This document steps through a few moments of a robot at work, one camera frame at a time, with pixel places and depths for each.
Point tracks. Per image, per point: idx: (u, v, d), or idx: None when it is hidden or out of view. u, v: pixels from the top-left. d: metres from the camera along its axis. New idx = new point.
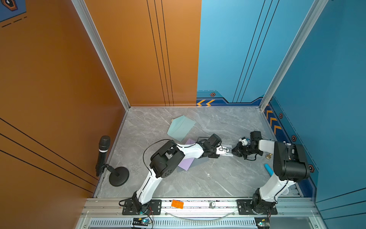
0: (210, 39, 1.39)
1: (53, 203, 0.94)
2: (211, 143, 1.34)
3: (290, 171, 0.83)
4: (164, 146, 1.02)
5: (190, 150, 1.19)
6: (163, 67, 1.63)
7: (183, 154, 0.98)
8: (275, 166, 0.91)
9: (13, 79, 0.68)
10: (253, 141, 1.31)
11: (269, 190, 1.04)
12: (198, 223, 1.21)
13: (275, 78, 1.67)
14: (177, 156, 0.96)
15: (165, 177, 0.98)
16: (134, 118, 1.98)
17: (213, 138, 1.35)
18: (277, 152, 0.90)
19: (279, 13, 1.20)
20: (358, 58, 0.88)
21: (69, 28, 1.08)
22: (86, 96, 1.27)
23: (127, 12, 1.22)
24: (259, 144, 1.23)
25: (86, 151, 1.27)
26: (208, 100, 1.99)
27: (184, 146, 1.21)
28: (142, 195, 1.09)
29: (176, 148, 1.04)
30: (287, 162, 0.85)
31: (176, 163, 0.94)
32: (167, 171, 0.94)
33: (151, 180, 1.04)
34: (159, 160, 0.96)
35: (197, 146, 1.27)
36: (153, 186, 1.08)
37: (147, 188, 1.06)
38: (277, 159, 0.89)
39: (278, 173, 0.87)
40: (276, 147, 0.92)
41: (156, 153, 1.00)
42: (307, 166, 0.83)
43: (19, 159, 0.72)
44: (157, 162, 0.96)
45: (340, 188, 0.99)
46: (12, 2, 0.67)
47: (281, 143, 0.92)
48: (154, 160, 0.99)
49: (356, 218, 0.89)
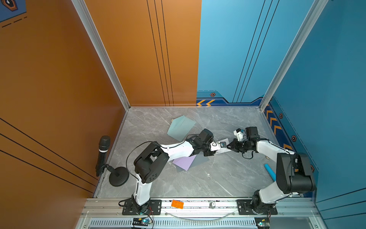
0: (210, 39, 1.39)
1: (53, 203, 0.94)
2: (202, 140, 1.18)
3: (296, 187, 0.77)
4: (147, 149, 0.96)
5: (177, 151, 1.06)
6: (163, 67, 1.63)
7: (167, 156, 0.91)
8: (279, 179, 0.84)
9: (12, 79, 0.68)
10: (250, 141, 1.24)
11: (269, 194, 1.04)
12: (198, 223, 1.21)
13: (275, 78, 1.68)
14: (161, 157, 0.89)
15: (149, 182, 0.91)
16: (134, 118, 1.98)
17: (205, 134, 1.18)
18: (281, 166, 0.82)
19: (279, 13, 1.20)
20: (359, 58, 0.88)
21: (69, 27, 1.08)
22: (86, 97, 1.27)
23: (127, 12, 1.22)
24: (257, 145, 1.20)
25: (86, 151, 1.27)
26: (208, 100, 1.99)
27: (169, 146, 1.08)
28: (137, 198, 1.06)
29: (160, 149, 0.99)
30: (293, 179, 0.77)
31: (160, 167, 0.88)
32: (151, 175, 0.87)
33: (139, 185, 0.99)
34: (143, 164, 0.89)
35: (186, 143, 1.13)
36: (144, 190, 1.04)
37: (140, 192, 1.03)
38: (281, 174, 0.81)
39: (282, 188, 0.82)
40: (279, 160, 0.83)
41: (138, 157, 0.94)
42: (312, 178, 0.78)
43: (20, 159, 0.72)
44: (140, 166, 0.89)
45: (340, 188, 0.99)
46: (12, 2, 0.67)
47: (285, 155, 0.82)
48: (137, 165, 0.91)
49: (356, 218, 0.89)
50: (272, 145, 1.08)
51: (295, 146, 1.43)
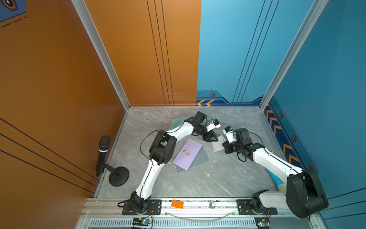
0: (210, 39, 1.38)
1: (53, 203, 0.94)
2: (199, 119, 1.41)
3: (312, 212, 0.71)
4: (156, 137, 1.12)
5: (181, 132, 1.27)
6: (163, 67, 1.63)
7: (175, 139, 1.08)
8: (290, 203, 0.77)
9: (13, 79, 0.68)
10: (245, 149, 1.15)
11: (273, 202, 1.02)
12: (198, 223, 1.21)
13: (275, 78, 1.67)
14: (169, 141, 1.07)
15: (166, 162, 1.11)
16: (134, 118, 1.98)
17: (199, 114, 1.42)
18: (292, 191, 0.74)
19: (279, 12, 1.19)
20: (358, 58, 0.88)
21: (69, 27, 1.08)
22: (85, 97, 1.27)
23: (127, 11, 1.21)
24: (254, 156, 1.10)
25: (86, 151, 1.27)
26: (208, 100, 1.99)
27: (175, 130, 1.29)
28: (144, 190, 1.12)
29: (167, 134, 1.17)
30: (310, 204, 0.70)
31: (171, 148, 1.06)
32: (167, 157, 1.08)
33: (153, 170, 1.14)
34: (158, 149, 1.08)
35: (187, 124, 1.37)
36: (153, 179, 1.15)
37: (149, 182, 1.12)
38: (295, 199, 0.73)
39: (298, 213, 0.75)
40: (291, 185, 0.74)
41: (152, 145, 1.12)
42: (325, 198, 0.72)
43: (19, 159, 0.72)
44: (156, 151, 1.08)
45: (340, 188, 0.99)
46: (12, 2, 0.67)
47: (295, 179, 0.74)
48: (152, 151, 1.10)
49: (355, 218, 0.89)
50: (271, 159, 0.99)
51: (295, 146, 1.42)
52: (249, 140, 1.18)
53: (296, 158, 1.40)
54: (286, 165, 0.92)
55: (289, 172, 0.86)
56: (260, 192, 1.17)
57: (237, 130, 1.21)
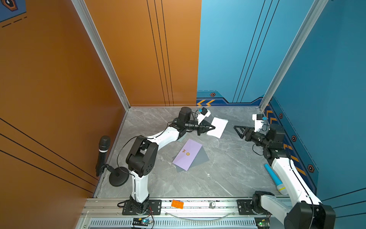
0: (210, 39, 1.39)
1: (53, 204, 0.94)
2: (183, 120, 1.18)
3: None
4: (134, 144, 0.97)
5: (164, 138, 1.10)
6: (163, 67, 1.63)
7: (156, 146, 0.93)
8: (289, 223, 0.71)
9: (13, 79, 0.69)
10: (267, 151, 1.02)
11: (273, 210, 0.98)
12: (198, 223, 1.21)
13: (275, 78, 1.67)
14: (149, 149, 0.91)
15: (146, 173, 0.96)
16: (134, 118, 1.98)
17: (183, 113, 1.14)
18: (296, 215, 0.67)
19: (279, 13, 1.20)
20: (359, 58, 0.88)
21: (69, 27, 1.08)
22: (85, 97, 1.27)
23: (127, 11, 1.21)
24: (273, 162, 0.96)
25: (86, 152, 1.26)
26: (208, 100, 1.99)
27: (156, 136, 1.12)
28: (137, 196, 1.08)
29: (147, 141, 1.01)
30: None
31: (151, 157, 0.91)
32: (147, 167, 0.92)
33: (137, 180, 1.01)
34: (135, 160, 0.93)
35: (170, 129, 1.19)
36: (143, 185, 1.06)
37: (138, 190, 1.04)
38: (296, 223, 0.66)
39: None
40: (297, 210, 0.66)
41: (129, 154, 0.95)
42: None
43: (20, 159, 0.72)
44: (133, 163, 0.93)
45: (340, 188, 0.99)
46: (12, 2, 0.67)
47: (305, 206, 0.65)
48: (129, 162, 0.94)
49: (355, 219, 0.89)
50: (291, 176, 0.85)
51: (295, 146, 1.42)
52: (279, 142, 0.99)
53: (296, 158, 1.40)
54: (304, 188, 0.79)
55: (304, 199, 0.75)
56: (264, 195, 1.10)
57: (271, 127, 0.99)
